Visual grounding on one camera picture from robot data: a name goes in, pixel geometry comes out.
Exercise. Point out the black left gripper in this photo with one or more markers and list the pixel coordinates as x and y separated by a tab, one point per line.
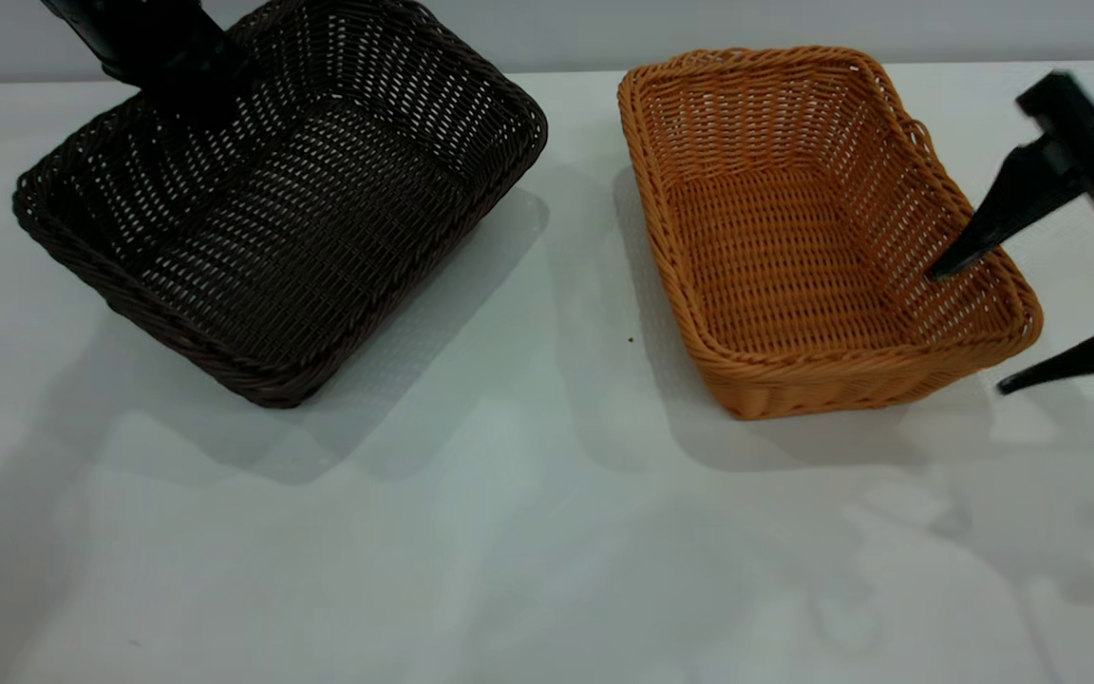
148	43

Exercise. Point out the black woven wicker basket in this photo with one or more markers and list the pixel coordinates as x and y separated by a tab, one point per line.
310	218

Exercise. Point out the orange woven wicker basket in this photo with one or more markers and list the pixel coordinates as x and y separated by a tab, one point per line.
794	256

